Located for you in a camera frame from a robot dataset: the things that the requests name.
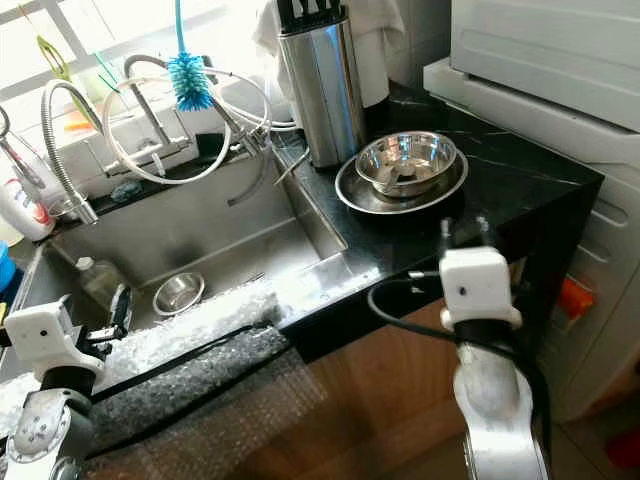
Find large shallow steel bowl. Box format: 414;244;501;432
335;135;469;216

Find clear plastic bottle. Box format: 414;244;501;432
75;257;131;311

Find small steel bowl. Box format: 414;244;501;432
153;272;206;318

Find clear bubble wrap sheet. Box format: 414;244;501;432
0;278;331;480

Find blue plastic basin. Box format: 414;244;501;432
0;240;18;291

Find orange plastic object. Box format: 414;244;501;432
560;277;598;321

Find small steel cup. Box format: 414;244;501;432
50;195;81;221

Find dark scouring pad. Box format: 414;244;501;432
108;178;144;204

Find stainless steel sink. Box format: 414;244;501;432
10;145;351;331

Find white soap bottle red pump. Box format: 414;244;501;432
0;150;56;241

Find grey curved spout pipe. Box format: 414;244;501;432
225;155;276;208

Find white washing machine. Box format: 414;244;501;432
422;0;640;421

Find steel knife block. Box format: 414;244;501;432
277;0;368;168

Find chrome sink faucet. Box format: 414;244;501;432
100;55;276;178

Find white hanging towel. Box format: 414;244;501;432
253;0;408;106

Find green plastic utensil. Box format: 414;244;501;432
37;35;73;81

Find blue bottle brush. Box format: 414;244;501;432
168;0;214;111

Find red plastic stool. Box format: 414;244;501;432
605;430;640;471

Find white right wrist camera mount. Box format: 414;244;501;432
438;247;523;331

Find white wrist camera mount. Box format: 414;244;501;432
5;297;106;378
438;247;523;331

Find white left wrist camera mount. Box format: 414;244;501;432
5;297;106;378

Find round wire strainer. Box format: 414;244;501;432
0;105;51;191

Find flexible steel spray hose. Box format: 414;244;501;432
42;80;101;226

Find white looped hose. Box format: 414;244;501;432
102;72;301;186

